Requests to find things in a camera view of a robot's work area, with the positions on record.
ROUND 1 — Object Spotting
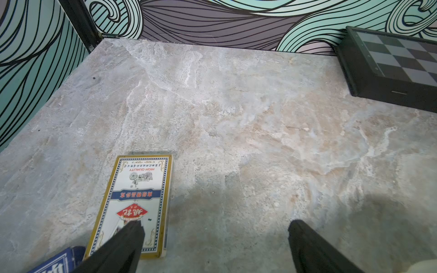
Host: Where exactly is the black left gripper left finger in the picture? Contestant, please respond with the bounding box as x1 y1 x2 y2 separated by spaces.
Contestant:
74 221 145 273

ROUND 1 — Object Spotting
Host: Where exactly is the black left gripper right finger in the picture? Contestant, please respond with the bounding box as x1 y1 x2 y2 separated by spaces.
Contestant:
288 220 362 273

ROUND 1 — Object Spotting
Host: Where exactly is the blue playing card box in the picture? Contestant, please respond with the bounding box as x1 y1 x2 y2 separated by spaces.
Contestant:
28 246 86 273

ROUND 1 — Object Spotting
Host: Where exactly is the white plastic storage box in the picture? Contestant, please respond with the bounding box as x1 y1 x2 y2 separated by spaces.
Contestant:
405 259 437 273

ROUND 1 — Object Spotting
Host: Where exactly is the black folding chess board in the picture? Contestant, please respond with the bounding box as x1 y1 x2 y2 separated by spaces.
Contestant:
334 26 437 113

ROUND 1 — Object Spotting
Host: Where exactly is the black corner frame post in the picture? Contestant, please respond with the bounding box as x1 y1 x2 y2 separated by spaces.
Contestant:
58 0 102 53

